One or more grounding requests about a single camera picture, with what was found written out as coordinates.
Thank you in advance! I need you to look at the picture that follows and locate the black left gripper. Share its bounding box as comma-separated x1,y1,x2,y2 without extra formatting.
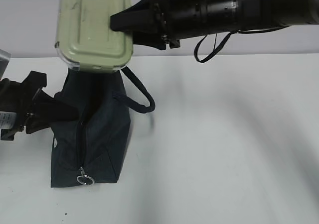
0,71,79,141

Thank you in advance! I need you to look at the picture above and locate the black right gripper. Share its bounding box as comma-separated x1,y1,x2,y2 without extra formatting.
110,0,207,50

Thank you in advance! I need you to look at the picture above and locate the dark blue lunch bag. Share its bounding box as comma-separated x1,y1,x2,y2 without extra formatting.
51,67,156,188

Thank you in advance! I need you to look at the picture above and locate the green lid glass container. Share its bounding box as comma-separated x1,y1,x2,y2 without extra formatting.
54,0,133,73

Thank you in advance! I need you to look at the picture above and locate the silver zipper pull ring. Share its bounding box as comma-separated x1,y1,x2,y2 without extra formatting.
76,166,95,185

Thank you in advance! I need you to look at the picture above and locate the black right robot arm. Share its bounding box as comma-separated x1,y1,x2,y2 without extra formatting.
110,0,319,50

